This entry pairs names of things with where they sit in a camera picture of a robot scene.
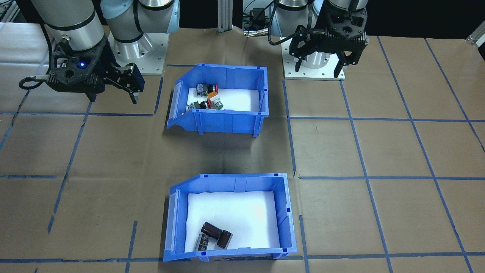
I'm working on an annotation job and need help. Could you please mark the blue bin with buttons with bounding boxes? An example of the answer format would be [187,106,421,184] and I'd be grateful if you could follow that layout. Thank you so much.
[167,63,269,136]

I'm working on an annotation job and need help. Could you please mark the blue bin with capacitors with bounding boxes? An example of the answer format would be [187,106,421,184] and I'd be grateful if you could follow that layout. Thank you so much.
[163,173,297,263]

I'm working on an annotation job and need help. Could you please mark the red push button grey block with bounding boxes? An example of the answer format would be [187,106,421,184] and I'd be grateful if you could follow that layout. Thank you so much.
[196,83,219,96]

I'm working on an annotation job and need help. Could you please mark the black power adapter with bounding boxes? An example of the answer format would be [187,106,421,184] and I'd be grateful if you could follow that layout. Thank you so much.
[248,9,272,24]

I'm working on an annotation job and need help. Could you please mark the small mixed parts in bin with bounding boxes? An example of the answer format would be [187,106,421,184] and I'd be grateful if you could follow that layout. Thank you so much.
[186,88,262,113]

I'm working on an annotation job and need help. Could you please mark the white foam pad under capacitors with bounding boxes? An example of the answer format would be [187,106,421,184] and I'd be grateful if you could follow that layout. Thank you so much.
[185,191,281,253]

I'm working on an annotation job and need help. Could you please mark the dark cylindrical capacitor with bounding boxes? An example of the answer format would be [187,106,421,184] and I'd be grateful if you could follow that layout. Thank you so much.
[194,233,211,253]
[216,229,233,249]
[200,221,222,240]

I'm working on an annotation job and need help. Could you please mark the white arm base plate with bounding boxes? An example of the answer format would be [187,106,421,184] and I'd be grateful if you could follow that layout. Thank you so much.
[108,33,170,76]
[281,35,346,81]

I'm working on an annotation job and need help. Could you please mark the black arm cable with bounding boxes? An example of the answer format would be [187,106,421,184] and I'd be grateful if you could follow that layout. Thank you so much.
[18,23,57,91]
[268,24,326,47]

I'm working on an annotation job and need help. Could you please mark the aluminium profile post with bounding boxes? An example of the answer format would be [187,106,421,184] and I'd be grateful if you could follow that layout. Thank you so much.
[216,0,233,33]

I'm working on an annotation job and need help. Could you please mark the aluminium frame corner piece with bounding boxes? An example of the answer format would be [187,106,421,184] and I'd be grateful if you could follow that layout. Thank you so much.
[465,30,485,49]

